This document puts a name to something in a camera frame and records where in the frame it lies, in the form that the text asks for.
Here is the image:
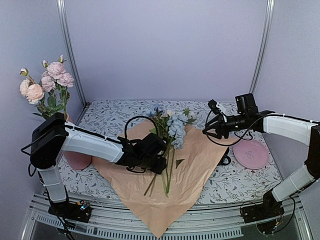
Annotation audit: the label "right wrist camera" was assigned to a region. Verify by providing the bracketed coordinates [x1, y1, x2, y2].
[208, 99, 227, 123]

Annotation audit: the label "left aluminium frame post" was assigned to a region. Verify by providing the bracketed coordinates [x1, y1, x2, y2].
[56, 0, 87, 107]

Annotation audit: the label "loose dark green leaf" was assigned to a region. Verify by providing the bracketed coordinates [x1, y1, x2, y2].
[175, 159, 185, 169]

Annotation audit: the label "mauve and cream rose stem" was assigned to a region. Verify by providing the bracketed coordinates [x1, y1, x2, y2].
[149, 107, 176, 197]

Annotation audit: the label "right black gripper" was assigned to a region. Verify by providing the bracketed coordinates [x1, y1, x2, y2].
[202, 113, 248, 140]

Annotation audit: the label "aluminium frame post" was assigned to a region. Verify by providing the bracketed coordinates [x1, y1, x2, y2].
[56, 0, 87, 107]
[249, 0, 275, 95]

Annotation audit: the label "dark blue mug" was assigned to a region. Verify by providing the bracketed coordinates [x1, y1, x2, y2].
[218, 147, 231, 166]

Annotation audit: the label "aluminium front rail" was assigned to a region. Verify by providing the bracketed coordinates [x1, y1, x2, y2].
[20, 193, 313, 240]

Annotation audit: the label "white flower leafy stems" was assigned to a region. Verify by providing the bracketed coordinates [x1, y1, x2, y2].
[164, 107, 198, 198]

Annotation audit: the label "floral patterned table mat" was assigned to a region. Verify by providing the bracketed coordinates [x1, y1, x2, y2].
[58, 100, 282, 205]

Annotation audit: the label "pink plate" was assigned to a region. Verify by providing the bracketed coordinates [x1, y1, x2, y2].
[233, 140, 269, 170]

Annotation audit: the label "pink cylindrical vase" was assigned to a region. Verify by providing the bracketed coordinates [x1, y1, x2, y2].
[63, 113, 92, 171]

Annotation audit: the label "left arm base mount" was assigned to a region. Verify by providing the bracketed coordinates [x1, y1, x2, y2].
[48, 197, 92, 223]

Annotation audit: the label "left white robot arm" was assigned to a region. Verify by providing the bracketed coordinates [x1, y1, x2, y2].
[21, 112, 167, 217]

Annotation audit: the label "pale pink rose stem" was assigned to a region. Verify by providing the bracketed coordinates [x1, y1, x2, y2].
[19, 68, 45, 119]

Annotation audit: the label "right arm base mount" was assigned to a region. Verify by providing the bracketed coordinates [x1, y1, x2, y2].
[239, 201, 285, 235]

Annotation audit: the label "green paper bouquet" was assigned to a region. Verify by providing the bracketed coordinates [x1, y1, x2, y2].
[92, 125, 235, 238]

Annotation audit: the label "blue hydrangea flower bunch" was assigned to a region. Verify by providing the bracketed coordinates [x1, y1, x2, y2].
[144, 103, 188, 198]

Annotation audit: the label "right aluminium frame post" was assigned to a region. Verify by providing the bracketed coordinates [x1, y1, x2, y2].
[249, 0, 275, 95]

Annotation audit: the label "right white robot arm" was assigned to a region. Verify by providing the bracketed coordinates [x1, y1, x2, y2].
[202, 93, 320, 218]

